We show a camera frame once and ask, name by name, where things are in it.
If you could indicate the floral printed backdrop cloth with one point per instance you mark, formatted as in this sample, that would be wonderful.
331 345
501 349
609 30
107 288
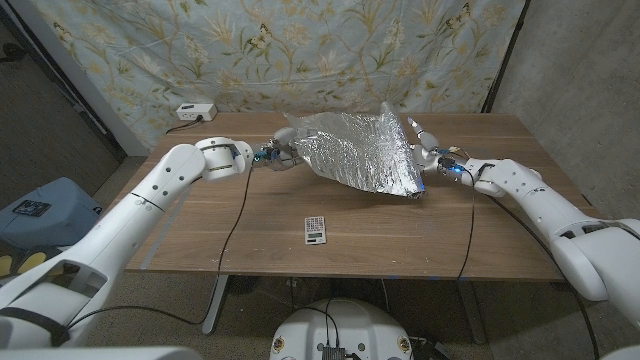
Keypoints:
280 55

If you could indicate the white power outlet box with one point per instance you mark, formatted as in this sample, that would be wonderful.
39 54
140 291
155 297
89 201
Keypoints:
196 112

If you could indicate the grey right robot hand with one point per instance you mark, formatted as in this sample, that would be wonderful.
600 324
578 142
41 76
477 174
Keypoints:
430 152

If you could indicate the small white calculator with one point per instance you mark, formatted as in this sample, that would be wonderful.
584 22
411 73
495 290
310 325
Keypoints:
315 230

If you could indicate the grey-white slanted frame post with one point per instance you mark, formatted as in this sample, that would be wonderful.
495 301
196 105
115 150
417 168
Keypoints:
80 80

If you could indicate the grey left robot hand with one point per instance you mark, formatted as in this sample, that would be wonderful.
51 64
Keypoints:
280 150

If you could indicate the black card with print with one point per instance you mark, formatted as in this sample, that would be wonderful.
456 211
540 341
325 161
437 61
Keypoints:
31 208

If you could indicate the aluminum foil sheet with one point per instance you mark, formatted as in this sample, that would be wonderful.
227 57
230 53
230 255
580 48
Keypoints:
360 150

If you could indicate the grey table leg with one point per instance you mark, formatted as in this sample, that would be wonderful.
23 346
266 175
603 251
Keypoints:
472 315

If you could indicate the yellow foot pedal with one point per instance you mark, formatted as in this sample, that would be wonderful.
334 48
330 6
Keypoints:
30 261
4 266

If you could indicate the white table leg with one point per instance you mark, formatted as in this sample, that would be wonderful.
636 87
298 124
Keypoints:
214 305

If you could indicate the black backdrop stand pole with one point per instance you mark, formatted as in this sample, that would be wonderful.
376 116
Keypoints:
505 57

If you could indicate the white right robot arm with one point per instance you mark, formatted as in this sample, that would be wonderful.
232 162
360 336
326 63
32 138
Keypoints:
560 225

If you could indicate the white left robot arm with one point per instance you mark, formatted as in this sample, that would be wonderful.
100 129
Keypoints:
125 230

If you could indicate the white robot torso base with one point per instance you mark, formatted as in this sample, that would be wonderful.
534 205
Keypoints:
350 325

